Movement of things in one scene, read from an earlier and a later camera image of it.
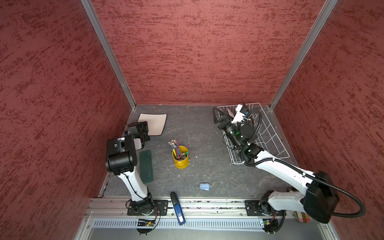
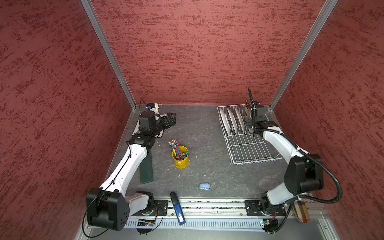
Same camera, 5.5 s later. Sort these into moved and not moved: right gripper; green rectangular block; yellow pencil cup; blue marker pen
Moved: right gripper
Not moved: blue marker pen; green rectangular block; yellow pencil cup
